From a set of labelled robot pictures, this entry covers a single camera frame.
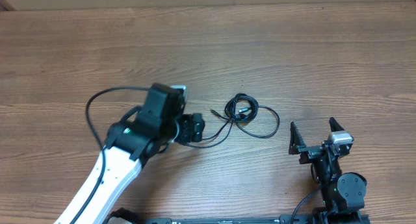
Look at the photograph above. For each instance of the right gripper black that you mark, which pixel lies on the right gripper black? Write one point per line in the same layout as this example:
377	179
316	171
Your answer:
309	152

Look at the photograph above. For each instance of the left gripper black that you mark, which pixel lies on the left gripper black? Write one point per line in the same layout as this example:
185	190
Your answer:
192	126

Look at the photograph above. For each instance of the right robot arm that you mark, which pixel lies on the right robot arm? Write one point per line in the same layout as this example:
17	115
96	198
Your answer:
342	193

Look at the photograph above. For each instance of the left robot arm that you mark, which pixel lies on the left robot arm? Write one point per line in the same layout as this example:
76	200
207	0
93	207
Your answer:
130	143

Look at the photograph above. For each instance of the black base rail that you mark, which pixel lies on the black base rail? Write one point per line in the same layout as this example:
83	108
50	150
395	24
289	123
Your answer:
283	219

